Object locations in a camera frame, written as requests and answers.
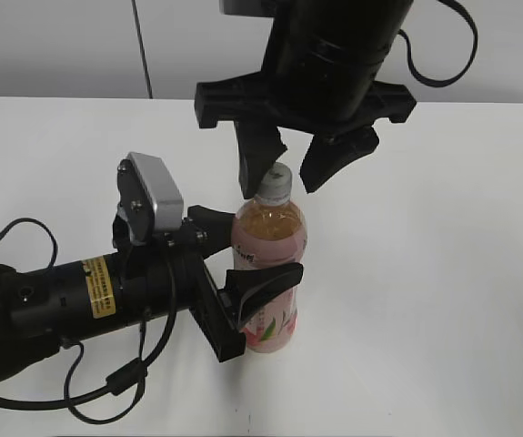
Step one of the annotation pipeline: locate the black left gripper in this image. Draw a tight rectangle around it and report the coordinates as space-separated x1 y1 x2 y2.
111 205 304 362

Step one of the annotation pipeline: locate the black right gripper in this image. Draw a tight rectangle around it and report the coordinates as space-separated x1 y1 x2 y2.
194 72 417 198

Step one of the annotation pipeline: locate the white bottle cap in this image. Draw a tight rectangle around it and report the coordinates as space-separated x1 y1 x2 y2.
254 162 293 207

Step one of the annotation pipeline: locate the pink oolong tea bottle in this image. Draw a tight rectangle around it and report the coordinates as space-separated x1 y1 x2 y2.
231 162 307 353

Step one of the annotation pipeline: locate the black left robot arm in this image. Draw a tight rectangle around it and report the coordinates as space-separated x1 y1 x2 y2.
0 206 303 381

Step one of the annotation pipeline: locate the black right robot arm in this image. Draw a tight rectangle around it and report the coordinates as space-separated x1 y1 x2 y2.
195 1 416 199

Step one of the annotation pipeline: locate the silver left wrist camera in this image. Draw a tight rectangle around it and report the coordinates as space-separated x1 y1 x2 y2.
116 152 184 246

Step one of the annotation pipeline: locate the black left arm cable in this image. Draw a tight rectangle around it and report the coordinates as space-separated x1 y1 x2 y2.
0 217 178 424

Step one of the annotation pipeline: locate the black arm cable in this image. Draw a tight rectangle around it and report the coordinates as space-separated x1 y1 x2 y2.
0 217 178 424
397 0 479 88

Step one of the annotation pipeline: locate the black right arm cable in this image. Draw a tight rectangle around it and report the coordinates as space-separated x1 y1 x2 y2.
397 0 479 88

